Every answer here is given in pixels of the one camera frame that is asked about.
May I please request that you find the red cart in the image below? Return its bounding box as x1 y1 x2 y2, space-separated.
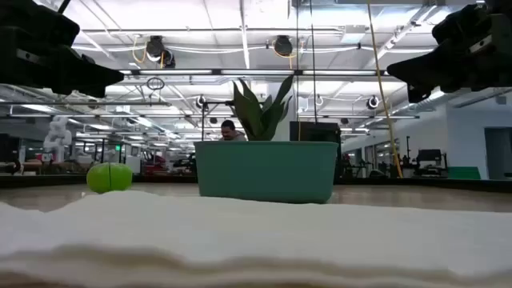
142 154 167 175

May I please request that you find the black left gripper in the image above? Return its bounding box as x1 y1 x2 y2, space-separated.
0 0 125 99

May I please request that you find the person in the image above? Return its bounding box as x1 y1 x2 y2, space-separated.
218 119 248 142

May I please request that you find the yellow cable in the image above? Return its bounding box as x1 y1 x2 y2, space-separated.
366 0 404 179

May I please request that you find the teal plastic tupperware container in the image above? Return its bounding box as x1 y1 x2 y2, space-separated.
194 140 339 204

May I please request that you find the thin black hanging cable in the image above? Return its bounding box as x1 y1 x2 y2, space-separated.
295 0 301 142

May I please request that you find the black metal stand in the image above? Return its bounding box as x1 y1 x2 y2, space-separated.
201 100 237 142

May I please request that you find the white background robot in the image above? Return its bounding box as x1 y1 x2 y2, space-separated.
42 115 73 163

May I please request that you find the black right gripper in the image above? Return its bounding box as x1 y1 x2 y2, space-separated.
386 0 512 104

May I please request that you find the green toy lime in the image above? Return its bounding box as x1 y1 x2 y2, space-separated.
86 162 134 194

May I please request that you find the black ceiling cable reel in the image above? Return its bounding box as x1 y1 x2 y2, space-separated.
273 34 294 58
145 34 176 69

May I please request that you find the green box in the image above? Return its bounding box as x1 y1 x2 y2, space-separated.
446 166 482 180

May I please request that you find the snake plant in white pot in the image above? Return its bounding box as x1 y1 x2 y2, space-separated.
232 74 295 142

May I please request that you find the black equipment cart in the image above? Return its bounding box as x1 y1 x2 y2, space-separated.
414 148 449 177

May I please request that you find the white folded cloth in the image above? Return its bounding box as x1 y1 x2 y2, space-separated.
0 190 512 288

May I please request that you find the grey door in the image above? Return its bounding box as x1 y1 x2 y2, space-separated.
484 126 512 180

